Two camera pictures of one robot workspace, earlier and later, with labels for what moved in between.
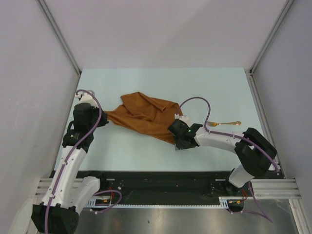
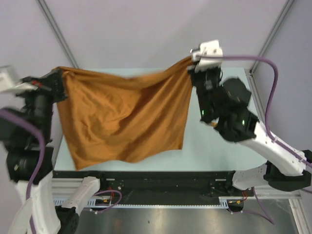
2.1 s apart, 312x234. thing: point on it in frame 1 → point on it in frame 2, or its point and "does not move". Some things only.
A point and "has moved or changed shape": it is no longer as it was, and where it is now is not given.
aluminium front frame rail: [266, 188] does not move
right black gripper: [178, 145] → [194, 74]
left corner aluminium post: [44, 7] does not move
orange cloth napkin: [150, 116] has moved or changed shape
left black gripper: [104, 121] → [53, 82]
